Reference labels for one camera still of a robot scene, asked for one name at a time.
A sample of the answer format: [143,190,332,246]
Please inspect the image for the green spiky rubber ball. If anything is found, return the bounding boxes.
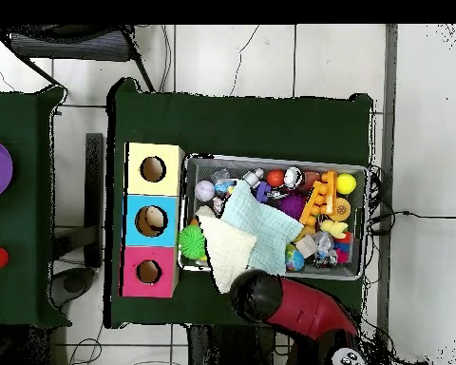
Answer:
[177,223,207,260]

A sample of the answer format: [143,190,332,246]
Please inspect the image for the pale yellow waffle cloth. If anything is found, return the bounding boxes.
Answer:
[195,204,258,295]

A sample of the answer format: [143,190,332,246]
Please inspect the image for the purple spiky ball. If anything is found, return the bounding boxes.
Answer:
[277,191,307,221]

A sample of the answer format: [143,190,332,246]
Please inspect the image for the shallow mesh bin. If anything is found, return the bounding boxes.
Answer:
[177,152,370,281]

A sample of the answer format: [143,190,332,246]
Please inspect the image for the red ball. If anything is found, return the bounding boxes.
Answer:
[266,168,286,188]

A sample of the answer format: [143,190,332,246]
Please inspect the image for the black post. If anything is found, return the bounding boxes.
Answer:
[84,132,105,269]

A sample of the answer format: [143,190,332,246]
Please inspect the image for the white baseball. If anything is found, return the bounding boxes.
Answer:
[194,180,217,202]

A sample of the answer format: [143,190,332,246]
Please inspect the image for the mint green waffle cloth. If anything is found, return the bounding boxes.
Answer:
[219,179,305,277]

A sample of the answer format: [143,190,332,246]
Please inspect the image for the black cable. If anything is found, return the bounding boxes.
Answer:
[366,208,456,237]

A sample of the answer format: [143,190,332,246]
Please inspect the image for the grey rounded base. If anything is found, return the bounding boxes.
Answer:
[49,266,97,310]

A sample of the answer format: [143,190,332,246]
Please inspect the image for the black chair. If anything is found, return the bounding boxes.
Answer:
[0,24,155,92]

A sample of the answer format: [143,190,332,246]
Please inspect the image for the yellow ball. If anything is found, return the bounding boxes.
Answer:
[334,173,357,195]

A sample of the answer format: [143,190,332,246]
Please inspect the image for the orange plastic block toy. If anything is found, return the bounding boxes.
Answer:
[298,170,339,226]

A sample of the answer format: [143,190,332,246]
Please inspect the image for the wooden box with three holes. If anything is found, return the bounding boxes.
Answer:
[119,142,186,298]

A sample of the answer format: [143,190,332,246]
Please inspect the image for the dark green table cloth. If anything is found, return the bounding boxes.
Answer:
[104,76,375,338]
[0,85,71,330]

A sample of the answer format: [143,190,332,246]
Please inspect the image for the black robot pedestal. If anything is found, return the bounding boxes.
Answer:
[185,324,290,365]

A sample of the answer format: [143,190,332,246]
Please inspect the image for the globe print ball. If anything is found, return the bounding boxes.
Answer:
[284,248,306,272]

